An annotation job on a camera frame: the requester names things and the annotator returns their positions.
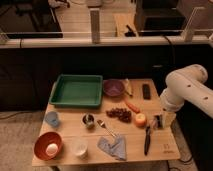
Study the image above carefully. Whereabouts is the black rectangular block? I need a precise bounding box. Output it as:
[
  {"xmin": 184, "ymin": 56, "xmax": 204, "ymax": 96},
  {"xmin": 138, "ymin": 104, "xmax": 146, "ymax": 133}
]
[{"xmin": 142, "ymin": 84, "xmax": 151, "ymax": 100}]

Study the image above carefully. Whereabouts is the black brush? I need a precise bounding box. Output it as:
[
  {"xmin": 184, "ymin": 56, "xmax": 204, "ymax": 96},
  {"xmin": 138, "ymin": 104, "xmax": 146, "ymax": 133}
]
[{"xmin": 154, "ymin": 115, "xmax": 163, "ymax": 129}]

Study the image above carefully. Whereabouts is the blue grey cloth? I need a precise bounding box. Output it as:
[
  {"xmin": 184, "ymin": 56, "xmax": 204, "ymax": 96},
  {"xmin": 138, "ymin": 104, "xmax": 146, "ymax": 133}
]
[{"xmin": 97, "ymin": 135, "xmax": 127, "ymax": 161}]

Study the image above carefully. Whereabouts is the green plastic tray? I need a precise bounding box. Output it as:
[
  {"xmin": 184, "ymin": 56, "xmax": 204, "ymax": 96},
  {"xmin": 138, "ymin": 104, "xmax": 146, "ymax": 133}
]
[{"xmin": 49, "ymin": 74, "xmax": 103, "ymax": 108}]

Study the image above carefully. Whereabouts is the clear plastic cup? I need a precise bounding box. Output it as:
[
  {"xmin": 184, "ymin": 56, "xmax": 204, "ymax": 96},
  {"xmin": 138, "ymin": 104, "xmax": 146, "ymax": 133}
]
[{"xmin": 72, "ymin": 137, "xmax": 88, "ymax": 159}]

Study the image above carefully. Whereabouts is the dark red grape bunch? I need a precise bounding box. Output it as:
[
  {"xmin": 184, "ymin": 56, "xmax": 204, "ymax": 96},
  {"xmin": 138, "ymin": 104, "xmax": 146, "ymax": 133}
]
[{"xmin": 106, "ymin": 108, "xmax": 132, "ymax": 123}]

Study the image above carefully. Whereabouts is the orange carrot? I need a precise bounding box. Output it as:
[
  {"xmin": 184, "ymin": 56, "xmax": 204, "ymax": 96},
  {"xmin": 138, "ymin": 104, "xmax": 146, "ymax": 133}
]
[{"xmin": 124, "ymin": 100, "xmax": 140, "ymax": 113}]

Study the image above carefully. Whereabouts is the blue plastic cup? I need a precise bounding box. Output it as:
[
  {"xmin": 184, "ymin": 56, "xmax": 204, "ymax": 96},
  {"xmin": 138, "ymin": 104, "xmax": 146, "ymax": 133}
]
[{"xmin": 44, "ymin": 111, "xmax": 60, "ymax": 127}]

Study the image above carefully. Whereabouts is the purple bowl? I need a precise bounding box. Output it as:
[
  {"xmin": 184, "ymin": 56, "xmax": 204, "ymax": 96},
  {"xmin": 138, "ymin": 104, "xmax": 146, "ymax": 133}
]
[{"xmin": 103, "ymin": 79, "xmax": 125, "ymax": 97}]

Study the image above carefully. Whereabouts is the red bowl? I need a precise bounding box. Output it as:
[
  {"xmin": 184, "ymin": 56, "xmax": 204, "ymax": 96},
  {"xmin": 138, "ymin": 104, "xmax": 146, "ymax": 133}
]
[{"xmin": 34, "ymin": 132, "xmax": 62, "ymax": 161}]

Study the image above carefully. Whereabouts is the silver fork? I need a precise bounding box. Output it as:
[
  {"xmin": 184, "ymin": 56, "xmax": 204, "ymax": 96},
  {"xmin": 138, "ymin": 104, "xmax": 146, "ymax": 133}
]
[{"xmin": 97, "ymin": 120, "xmax": 116, "ymax": 138}]

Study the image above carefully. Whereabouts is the white egg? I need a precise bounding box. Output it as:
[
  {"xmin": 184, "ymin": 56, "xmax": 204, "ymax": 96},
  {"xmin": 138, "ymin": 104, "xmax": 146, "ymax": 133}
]
[{"xmin": 46, "ymin": 143, "xmax": 58, "ymax": 156}]

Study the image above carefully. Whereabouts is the small metal cup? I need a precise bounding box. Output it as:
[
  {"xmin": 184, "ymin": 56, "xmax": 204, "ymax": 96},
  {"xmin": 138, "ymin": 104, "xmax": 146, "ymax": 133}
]
[{"xmin": 82, "ymin": 114, "xmax": 94, "ymax": 129}]

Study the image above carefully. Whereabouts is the yellow orange apple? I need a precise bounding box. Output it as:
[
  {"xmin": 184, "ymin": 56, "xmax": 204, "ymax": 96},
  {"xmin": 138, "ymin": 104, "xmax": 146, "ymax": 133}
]
[{"xmin": 134, "ymin": 113, "xmax": 147, "ymax": 127}]

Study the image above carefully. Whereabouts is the black handled knife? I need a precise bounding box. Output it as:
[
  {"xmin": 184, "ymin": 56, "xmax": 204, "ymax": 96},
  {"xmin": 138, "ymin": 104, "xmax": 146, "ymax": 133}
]
[{"xmin": 144, "ymin": 126, "xmax": 151, "ymax": 155}]

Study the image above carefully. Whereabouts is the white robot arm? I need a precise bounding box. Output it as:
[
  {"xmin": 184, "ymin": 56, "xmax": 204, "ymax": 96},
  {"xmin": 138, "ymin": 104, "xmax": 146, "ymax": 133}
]
[{"xmin": 160, "ymin": 64, "xmax": 213, "ymax": 128}]

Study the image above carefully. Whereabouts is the banana piece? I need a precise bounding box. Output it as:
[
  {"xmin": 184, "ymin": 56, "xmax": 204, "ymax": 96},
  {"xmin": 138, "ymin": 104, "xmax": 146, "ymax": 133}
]
[{"xmin": 124, "ymin": 79, "xmax": 133, "ymax": 97}]

